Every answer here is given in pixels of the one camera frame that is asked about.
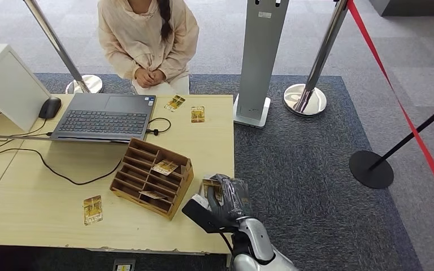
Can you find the dark grey counter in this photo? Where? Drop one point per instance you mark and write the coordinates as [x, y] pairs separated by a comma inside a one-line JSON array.
[[415, 7]]

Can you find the wooden card holder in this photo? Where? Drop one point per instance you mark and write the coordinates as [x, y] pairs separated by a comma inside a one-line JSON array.
[[127, 187]]

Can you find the person's right hand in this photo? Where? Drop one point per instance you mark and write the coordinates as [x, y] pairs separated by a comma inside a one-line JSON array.
[[144, 78]]

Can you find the black computer mouse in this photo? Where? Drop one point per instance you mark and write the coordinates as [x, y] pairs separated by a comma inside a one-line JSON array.
[[49, 107]]

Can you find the red barrier belt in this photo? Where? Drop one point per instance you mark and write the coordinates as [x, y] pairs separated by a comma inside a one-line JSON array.
[[363, 24]]

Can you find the dark grey laptop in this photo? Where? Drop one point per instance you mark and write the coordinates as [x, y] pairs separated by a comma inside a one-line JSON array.
[[104, 121]]

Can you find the floor power socket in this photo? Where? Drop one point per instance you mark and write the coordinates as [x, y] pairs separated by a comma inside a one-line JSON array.
[[123, 266]]

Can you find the person's ID card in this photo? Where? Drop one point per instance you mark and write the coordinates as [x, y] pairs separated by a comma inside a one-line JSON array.
[[218, 191]]

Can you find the chrome stanchion post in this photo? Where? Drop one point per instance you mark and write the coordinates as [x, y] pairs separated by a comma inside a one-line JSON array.
[[53, 37], [327, 41]]

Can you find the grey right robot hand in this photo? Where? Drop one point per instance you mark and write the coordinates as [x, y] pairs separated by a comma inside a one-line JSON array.
[[234, 202]]

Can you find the person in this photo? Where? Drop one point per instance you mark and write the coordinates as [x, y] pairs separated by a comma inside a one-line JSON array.
[[134, 37]]

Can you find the white desktop monitor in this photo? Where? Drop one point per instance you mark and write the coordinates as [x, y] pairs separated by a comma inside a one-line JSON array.
[[11, 86]]

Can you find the dark grey rug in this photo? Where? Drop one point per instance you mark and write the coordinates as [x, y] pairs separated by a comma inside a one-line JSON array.
[[307, 179]]

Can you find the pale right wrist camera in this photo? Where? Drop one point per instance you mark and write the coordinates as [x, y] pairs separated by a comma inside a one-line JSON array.
[[201, 202]]

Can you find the person's left hand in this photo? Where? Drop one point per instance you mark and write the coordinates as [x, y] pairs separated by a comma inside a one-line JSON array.
[[159, 77]]

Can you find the gold hotel key card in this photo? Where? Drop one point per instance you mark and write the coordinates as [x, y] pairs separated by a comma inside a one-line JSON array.
[[152, 195], [93, 210], [198, 114], [174, 103], [164, 168]]

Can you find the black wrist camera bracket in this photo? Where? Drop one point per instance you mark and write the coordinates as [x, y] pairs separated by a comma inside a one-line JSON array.
[[202, 219]]

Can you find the silver kiosk stand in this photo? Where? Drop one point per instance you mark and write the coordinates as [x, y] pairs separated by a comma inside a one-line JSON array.
[[260, 56]]

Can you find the black stanchion post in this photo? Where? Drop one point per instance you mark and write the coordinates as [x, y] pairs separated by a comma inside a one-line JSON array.
[[370, 170]]

